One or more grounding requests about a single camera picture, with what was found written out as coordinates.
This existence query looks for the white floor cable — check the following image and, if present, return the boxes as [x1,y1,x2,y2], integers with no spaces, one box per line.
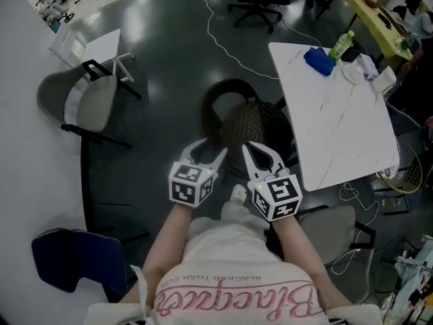
[189,0,281,81]

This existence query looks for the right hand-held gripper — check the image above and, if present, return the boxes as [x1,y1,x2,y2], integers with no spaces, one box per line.
[241,141,304,222]

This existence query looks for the pale crumpled cloth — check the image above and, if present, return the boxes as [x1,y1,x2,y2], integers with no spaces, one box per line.
[358,54,379,81]

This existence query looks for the white marble table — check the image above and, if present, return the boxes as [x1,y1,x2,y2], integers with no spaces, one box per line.
[268,41,401,192]

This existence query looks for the black wicker chair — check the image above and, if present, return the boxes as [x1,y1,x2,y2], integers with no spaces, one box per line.
[198,79,298,182]

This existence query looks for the person's light grey trousers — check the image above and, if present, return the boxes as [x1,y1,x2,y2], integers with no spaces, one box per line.
[219,198,271,236]

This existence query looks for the small white side table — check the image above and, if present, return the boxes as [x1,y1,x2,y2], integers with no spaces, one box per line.
[47,22,135,83]

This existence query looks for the dark blue chair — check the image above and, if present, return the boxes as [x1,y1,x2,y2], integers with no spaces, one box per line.
[31,227,152,294]

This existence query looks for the white plate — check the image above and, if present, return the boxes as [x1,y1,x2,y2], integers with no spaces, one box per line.
[342,62,365,83]

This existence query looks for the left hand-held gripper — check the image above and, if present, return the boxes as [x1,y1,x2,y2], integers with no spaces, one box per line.
[168,138,229,209]

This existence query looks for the person's white shoe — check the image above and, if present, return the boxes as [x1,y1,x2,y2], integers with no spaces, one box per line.
[230,183,248,202]

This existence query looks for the green plastic bottle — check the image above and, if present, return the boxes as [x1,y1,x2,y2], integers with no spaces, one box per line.
[328,30,355,62]

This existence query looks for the person's right forearm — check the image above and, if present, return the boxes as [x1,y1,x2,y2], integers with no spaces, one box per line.
[270,215,352,309]

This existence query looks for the blue cloth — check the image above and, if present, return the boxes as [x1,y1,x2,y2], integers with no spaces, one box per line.
[303,46,338,77]

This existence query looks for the black bag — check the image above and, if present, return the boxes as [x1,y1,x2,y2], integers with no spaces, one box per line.
[340,41,363,62]

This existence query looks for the person's white pink-print shirt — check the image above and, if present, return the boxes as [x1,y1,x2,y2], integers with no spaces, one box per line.
[84,217,383,325]

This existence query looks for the person's left forearm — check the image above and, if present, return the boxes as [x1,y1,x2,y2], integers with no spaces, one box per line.
[118,203,200,313]

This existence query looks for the grey chair with black legs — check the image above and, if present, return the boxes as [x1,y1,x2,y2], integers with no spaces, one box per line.
[36,59,143,148]
[294,204,377,304]

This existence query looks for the yellow table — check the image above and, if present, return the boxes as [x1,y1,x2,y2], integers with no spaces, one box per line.
[333,0,415,62]

